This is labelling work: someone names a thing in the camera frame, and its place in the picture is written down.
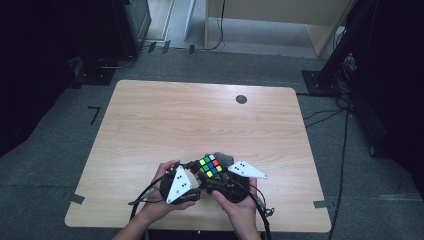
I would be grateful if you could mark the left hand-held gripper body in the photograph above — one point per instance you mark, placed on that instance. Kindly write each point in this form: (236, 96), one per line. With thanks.
(180, 185)

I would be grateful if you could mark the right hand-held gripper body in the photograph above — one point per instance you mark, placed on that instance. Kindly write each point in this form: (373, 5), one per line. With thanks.
(248, 170)

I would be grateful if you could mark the multicoloured puzzle cube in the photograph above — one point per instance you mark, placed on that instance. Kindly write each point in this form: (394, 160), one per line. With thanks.
(208, 165)

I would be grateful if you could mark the grey terry cloth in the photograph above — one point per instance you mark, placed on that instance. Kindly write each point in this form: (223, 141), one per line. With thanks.
(225, 158)

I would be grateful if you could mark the person's right hand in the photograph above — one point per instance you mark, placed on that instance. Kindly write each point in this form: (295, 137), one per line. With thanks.
(241, 213)

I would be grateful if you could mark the grey tape piece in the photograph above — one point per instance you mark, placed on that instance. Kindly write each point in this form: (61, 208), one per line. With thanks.
(76, 199)
(320, 204)

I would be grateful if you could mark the black tape corner mark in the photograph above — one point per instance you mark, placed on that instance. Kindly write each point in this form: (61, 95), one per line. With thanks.
(96, 115)

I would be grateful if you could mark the dark tape strip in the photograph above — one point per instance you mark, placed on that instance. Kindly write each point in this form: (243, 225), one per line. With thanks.
(151, 47)
(191, 49)
(166, 47)

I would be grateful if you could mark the black stand base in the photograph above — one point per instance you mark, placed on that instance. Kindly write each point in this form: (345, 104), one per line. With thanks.
(95, 76)

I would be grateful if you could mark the black cabinet with glass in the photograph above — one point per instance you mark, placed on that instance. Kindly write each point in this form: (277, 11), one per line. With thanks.
(133, 30)

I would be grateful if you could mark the black metal stand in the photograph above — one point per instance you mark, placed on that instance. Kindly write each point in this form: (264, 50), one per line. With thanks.
(336, 53)

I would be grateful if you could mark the light wooden desk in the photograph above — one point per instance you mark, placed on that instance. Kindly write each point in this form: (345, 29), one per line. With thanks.
(266, 10)

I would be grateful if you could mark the black curtain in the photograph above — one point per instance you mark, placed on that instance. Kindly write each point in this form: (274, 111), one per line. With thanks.
(40, 66)
(393, 83)

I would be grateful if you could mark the grey metal rail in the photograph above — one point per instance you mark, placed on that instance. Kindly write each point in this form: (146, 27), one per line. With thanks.
(189, 20)

